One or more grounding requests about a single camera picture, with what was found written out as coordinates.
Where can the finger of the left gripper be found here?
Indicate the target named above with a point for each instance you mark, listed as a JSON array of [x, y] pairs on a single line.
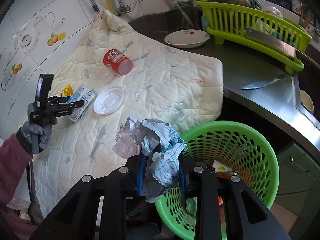
[[58, 99], [66, 106]]

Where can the steel sink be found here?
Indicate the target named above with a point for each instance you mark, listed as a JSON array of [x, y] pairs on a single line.
[[309, 81]]

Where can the red instant noodle cup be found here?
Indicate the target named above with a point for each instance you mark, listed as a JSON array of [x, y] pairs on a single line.
[[119, 63]]

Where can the cleaver with wooden handle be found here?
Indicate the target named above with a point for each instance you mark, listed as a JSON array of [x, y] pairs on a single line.
[[279, 46]]

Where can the gloved left hand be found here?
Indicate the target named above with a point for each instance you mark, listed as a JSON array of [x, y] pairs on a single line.
[[24, 134]]

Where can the white plate with red dot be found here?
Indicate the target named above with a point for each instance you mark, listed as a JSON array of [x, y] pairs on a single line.
[[190, 38]]

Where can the steel kitchen knife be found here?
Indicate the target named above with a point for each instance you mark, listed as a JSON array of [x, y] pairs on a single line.
[[264, 83]]

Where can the blue white milk carton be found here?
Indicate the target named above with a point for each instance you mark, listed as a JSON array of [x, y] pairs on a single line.
[[81, 97]]

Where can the white plastic lid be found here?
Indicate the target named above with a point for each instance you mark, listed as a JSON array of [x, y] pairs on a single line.
[[109, 101]]

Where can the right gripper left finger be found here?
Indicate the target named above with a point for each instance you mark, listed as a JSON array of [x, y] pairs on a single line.
[[143, 160]]

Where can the green cabinet door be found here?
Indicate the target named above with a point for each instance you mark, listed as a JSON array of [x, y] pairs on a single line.
[[298, 189]]

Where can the green plastic trash basket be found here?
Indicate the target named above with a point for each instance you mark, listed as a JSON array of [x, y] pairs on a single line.
[[236, 145]]

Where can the yellow snack packet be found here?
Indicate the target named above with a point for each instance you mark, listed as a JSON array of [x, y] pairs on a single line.
[[67, 91]]

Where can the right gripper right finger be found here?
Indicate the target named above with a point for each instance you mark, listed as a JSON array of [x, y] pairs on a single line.
[[181, 176]]

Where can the cream quilted cloth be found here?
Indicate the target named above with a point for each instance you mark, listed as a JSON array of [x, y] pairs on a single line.
[[182, 88]]

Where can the green dish rack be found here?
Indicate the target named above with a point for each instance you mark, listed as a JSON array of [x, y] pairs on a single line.
[[238, 23]]

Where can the paper wad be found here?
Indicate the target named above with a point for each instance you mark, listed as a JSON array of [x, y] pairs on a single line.
[[160, 142]]

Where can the cream bowl in sink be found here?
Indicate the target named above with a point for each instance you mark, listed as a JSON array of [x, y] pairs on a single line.
[[306, 101]]

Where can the pink forearm sleeve left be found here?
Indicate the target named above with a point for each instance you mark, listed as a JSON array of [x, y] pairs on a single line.
[[15, 155]]

